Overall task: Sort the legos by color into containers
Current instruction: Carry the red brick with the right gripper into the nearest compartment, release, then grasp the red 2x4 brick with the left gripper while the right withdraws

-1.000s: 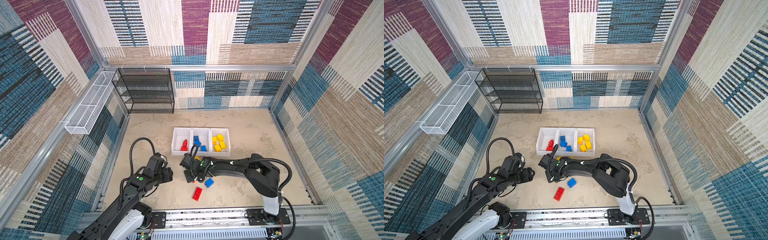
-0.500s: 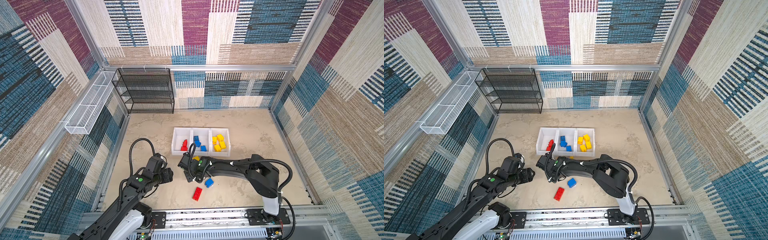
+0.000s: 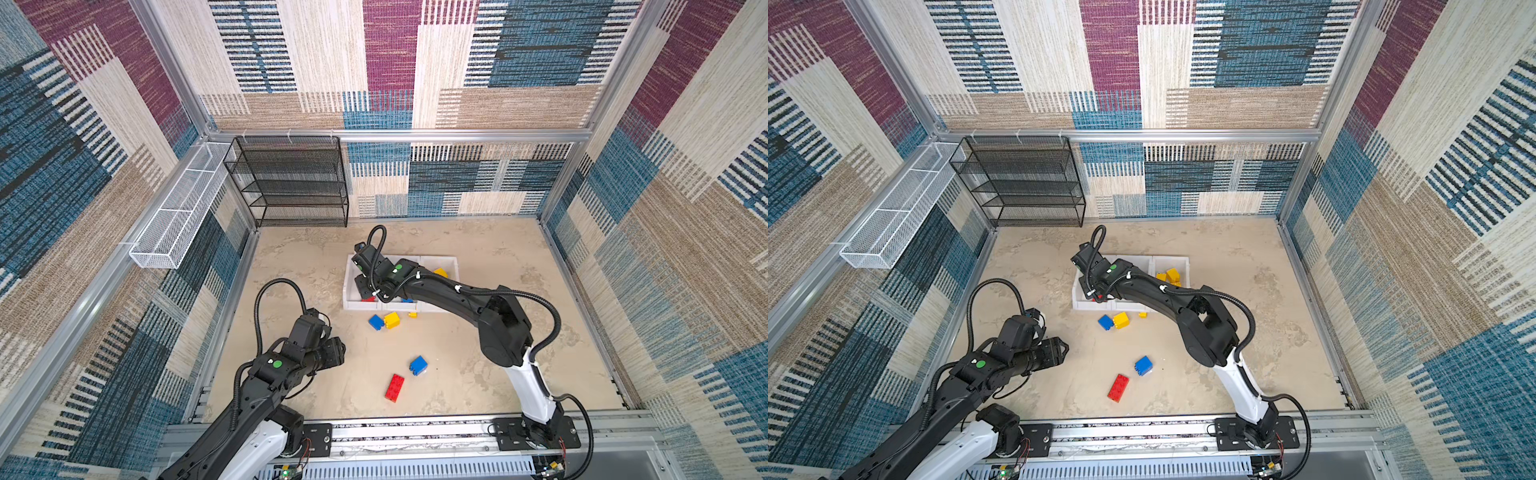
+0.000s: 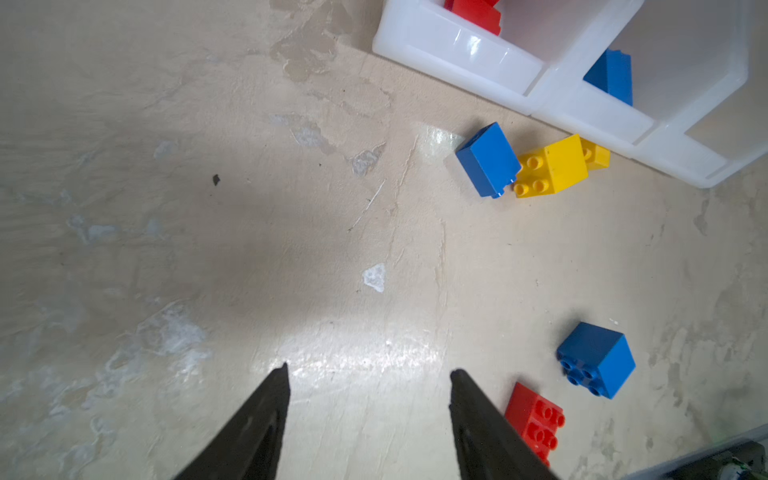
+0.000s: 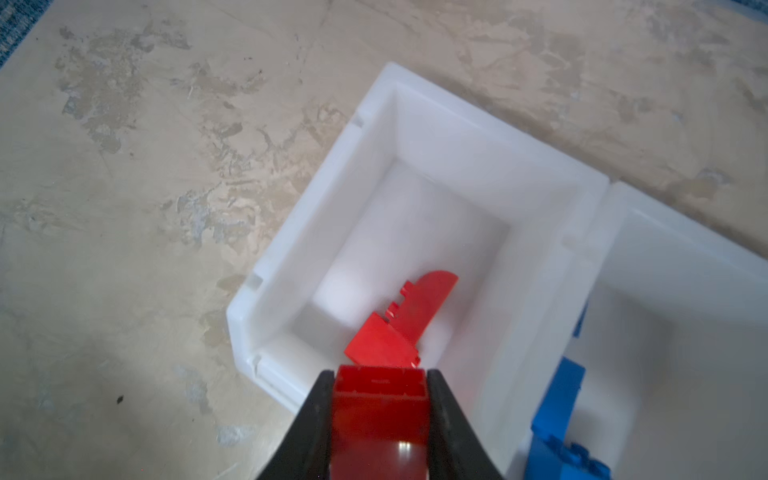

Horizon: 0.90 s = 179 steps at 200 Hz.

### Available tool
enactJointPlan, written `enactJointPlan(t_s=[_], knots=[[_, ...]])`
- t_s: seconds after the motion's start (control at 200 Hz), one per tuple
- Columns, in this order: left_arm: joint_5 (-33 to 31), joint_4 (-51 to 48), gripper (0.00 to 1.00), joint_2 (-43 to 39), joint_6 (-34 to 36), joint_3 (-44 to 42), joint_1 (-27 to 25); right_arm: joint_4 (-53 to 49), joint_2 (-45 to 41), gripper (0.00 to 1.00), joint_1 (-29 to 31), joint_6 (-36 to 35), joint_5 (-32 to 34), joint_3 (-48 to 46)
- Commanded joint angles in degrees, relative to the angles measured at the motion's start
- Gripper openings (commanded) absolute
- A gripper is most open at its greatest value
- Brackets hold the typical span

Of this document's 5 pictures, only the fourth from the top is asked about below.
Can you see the white left plastic bin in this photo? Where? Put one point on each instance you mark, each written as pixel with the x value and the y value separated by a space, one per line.
pixel 542 52

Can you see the yellow lego brick back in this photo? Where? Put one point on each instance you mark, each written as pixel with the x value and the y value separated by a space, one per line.
pixel 551 169

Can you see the white right plastic bin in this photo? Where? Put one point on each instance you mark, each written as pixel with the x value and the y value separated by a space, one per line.
pixel 734 134

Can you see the white plastic bin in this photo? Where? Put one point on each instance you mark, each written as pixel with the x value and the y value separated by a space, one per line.
pixel 542 52
pixel 734 134
pixel 687 58

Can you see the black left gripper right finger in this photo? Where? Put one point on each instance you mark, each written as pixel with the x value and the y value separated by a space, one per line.
pixel 487 446

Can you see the tiny yellow lego piece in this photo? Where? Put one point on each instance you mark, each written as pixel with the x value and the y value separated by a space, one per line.
pixel 596 157

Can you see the white middle plastic bin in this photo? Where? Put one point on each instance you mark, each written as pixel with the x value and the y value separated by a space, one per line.
pixel 687 58

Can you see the long red lego brick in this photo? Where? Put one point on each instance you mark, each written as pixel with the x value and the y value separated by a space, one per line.
pixel 536 420

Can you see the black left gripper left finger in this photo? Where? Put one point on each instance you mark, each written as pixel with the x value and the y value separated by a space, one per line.
pixel 249 444

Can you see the blue lego brick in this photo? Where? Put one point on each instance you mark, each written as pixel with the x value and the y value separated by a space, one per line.
pixel 489 161
pixel 612 73
pixel 596 358

